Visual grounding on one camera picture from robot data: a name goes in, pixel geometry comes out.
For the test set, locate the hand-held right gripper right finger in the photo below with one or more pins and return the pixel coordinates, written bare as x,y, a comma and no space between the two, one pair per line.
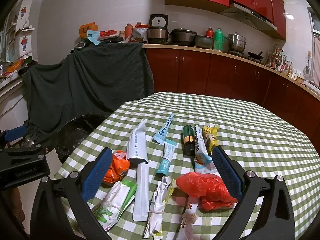
227,172

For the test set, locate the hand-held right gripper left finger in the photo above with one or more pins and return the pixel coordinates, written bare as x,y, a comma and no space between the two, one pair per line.
98,172

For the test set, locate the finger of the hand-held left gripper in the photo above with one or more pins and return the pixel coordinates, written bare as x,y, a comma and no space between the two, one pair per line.
30,149
16,133

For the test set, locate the orange plastic bag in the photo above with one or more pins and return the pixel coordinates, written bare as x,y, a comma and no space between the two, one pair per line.
118,167

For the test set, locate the red plastic bag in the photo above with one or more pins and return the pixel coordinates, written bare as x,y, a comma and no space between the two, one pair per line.
207,187

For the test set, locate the white blue snack packet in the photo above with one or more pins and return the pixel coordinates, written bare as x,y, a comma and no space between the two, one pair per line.
201,152

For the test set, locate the green white wrapper bundle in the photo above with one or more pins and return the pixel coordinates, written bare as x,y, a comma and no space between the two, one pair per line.
112,202

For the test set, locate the yellow wrapper bundle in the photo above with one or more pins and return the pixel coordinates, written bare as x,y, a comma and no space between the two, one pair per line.
212,140

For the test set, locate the black trash bin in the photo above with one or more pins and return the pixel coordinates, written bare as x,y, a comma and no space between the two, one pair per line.
75,135

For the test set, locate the long white paper packet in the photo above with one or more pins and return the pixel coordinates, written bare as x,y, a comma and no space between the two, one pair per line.
140,192

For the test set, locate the white pouch blue print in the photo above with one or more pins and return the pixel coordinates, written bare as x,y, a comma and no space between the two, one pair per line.
137,142

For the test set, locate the dark green small bottle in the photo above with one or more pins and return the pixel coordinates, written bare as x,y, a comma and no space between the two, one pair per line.
188,137

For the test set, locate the teal white toothpaste tube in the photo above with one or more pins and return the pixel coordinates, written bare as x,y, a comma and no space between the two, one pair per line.
168,157

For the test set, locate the white red wrapper bundle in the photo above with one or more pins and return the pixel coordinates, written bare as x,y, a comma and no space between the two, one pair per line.
187,222

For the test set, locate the white paper bundle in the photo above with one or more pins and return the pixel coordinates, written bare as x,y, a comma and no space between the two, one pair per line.
158,205

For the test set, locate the light blue tube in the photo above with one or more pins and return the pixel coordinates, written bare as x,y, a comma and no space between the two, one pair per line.
163,130

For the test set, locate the steel kettle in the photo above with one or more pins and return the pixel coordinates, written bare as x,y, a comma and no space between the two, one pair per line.
28,142

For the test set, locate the white cabinet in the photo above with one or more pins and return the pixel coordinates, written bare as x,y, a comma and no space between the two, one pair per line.
10,100

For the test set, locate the green checked tablecloth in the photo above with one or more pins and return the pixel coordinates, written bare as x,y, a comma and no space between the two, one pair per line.
225,110

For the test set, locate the orange flat packet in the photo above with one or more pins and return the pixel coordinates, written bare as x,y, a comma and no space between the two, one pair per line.
15,66

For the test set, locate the dark green blanket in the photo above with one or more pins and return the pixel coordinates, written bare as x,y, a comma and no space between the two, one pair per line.
87,80

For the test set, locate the red lower cabinets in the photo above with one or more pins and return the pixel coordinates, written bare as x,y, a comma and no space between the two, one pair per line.
195,72

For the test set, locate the black wok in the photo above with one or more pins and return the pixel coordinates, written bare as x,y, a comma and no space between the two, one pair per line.
255,55

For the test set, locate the row of sauce bottles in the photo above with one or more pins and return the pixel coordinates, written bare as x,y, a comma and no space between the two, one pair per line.
290,70

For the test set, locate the light blue card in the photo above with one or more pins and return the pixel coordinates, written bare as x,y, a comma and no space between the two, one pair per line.
93,38

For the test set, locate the spice rack with bottles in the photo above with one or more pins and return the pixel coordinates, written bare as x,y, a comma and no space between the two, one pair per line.
275,58

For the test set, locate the orange paper bag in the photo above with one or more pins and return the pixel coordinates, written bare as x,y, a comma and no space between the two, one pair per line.
87,31

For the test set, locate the steel steamer pot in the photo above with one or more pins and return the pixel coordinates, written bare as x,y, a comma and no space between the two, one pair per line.
237,42

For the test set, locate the grey bowl pot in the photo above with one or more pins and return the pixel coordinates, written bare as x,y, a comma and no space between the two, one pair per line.
203,42

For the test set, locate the green thermos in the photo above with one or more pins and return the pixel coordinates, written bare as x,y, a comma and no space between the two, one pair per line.
218,40

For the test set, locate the red packet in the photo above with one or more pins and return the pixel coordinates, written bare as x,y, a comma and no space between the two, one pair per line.
108,33

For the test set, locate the beige countertop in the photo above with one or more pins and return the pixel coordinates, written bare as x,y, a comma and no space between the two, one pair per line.
175,47

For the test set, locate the black lidded pot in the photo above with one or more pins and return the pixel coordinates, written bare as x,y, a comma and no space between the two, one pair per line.
182,38

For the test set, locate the red thermos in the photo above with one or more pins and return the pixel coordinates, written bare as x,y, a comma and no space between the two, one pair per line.
209,32

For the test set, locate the printed snack bag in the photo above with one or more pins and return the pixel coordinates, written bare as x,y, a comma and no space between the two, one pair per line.
138,35

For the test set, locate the pink window curtain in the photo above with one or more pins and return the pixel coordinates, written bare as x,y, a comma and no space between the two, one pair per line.
317,60

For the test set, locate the orange bottle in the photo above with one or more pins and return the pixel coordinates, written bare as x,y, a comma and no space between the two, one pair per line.
139,25
128,31

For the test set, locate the silver black rice cooker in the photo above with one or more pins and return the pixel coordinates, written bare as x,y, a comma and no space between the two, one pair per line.
157,33

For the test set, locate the grey range hood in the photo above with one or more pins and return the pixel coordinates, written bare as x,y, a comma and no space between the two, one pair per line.
240,12

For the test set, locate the flower wall poster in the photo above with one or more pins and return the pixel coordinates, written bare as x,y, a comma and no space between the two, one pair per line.
25,10
25,44

